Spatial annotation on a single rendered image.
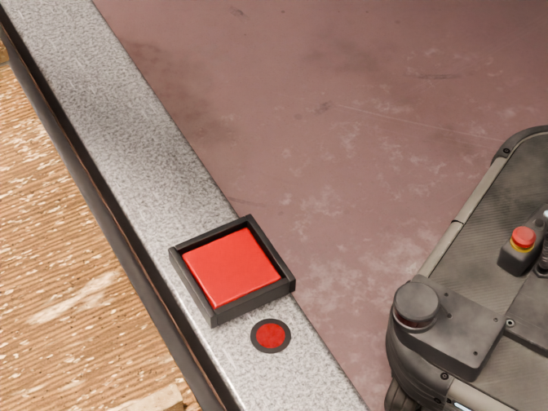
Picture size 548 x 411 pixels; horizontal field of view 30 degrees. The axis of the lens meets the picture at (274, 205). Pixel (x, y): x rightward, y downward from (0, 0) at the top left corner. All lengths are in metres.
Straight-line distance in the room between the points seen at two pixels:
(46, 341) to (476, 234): 1.08
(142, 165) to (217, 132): 1.29
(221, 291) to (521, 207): 1.06
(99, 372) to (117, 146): 0.24
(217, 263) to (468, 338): 0.80
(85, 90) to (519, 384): 0.87
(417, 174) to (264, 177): 0.32
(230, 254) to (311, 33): 1.63
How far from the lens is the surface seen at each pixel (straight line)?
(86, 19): 1.05
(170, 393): 0.72
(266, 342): 0.79
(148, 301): 0.81
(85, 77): 0.99
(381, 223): 2.04
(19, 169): 0.89
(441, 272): 1.68
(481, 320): 1.59
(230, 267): 0.82
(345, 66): 2.34
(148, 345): 0.77
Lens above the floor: 1.59
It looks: 51 degrees down
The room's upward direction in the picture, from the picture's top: 1 degrees clockwise
